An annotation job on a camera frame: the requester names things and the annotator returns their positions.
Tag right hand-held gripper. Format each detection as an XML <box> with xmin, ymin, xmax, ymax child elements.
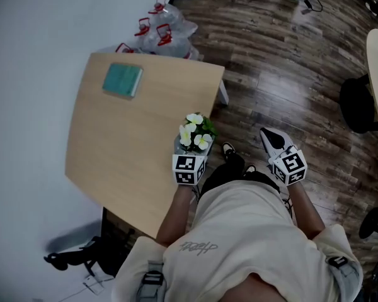
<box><xmin>260</xmin><ymin>127</ymin><xmax>308</xmax><ymax>187</ymax></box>

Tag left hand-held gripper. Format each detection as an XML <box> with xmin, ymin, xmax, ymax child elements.
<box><xmin>172</xmin><ymin>133</ymin><xmax>215</xmax><ymax>186</ymax></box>

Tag small white flower pot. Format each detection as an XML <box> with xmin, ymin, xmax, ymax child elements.
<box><xmin>178</xmin><ymin>113</ymin><xmax>219</xmax><ymax>154</ymax></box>

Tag person's left forearm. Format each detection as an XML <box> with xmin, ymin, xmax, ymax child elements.
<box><xmin>157</xmin><ymin>184</ymin><xmax>193</xmax><ymax>248</ymax></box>

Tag person's right forearm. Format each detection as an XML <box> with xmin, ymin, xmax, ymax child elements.
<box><xmin>288</xmin><ymin>181</ymin><xmax>325</xmax><ymax>240</ymax></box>

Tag person's left shoe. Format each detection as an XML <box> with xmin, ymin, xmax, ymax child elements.
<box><xmin>222</xmin><ymin>142</ymin><xmax>236</xmax><ymax>162</ymax></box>

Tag person's black trousers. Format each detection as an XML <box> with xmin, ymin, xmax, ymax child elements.
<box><xmin>201</xmin><ymin>152</ymin><xmax>281</xmax><ymax>201</ymax></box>

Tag white table leg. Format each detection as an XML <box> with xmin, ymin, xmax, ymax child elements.
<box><xmin>218</xmin><ymin>79</ymin><xmax>230</xmax><ymax>106</ymax></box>

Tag black stool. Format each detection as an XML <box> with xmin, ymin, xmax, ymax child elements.
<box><xmin>339</xmin><ymin>73</ymin><xmax>378</xmax><ymax>135</ymax></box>

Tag teal book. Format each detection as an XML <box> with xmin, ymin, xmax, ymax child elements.
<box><xmin>101</xmin><ymin>62</ymin><xmax>144</xmax><ymax>101</ymax></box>

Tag person's cream t-shirt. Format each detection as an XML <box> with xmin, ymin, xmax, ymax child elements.
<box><xmin>112</xmin><ymin>179</ymin><xmax>365</xmax><ymax>302</ymax></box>

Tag black chair base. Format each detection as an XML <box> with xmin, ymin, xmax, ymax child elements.
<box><xmin>358</xmin><ymin>206</ymin><xmax>378</xmax><ymax>248</ymax></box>

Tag cream round table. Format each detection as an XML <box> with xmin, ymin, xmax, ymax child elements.
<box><xmin>365</xmin><ymin>28</ymin><xmax>378</xmax><ymax>157</ymax></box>

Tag black office chair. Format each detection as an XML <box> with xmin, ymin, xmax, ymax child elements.
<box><xmin>43</xmin><ymin>228</ymin><xmax>136</xmax><ymax>278</ymax></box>

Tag clear acrylic stand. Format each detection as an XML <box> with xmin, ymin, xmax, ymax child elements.
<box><xmin>81</xmin><ymin>272</ymin><xmax>114</xmax><ymax>296</ymax></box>

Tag right hand-held gripper cable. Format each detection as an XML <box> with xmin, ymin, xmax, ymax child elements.
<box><xmin>282</xmin><ymin>196</ymin><xmax>296</xmax><ymax>226</ymax></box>

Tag clear water jug red handle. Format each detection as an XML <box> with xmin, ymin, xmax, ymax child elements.
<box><xmin>144</xmin><ymin>23</ymin><xmax>200</xmax><ymax>61</ymax></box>
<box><xmin>115</xmin><ymin>42</ymin><xmax>136</xmax><ymax>55</ymax></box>
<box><xmin>147</xmin><ymin>0</ymin><xmax>198</xmax><ymax>36</ymax></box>
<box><xmin>134</xmin><ymin>17</ymin><xmax>160</xmax><ymax>53</ymax></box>

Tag grey shoulder strap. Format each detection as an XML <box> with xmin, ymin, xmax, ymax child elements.
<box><xmin>137</xmin><ymin>261</ymin><xmax>168</xmax><ymax>302</ymax></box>
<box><xmin>326</xmin><ymin>255</ymin><xmax>363</xmax><ymax>289</ymax></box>

